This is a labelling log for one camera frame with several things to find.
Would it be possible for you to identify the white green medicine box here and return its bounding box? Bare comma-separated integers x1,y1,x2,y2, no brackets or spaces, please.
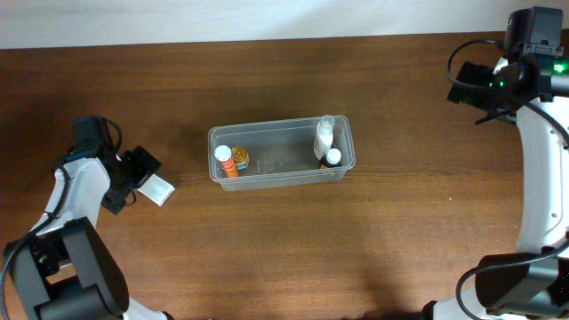
136,174,175,206

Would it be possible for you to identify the orange tube white cap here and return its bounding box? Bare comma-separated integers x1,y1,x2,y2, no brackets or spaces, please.
214,145,239,178

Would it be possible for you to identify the small jar gold lid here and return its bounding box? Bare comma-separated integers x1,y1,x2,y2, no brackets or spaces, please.
231,146,250,170

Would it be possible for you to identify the dark bottle white cap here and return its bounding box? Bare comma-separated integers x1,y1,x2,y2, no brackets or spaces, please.
319,148,342,169

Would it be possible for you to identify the white spray bottle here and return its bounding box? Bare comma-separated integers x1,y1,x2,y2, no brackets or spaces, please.
313,116,334,160

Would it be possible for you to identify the clear plastic container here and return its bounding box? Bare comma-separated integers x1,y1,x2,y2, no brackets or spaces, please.
208,115,356,191

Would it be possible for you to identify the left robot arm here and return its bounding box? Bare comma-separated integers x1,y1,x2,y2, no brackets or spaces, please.
1,116,174,320

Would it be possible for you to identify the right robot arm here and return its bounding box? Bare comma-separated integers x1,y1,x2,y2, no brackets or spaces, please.
421,6,568,319

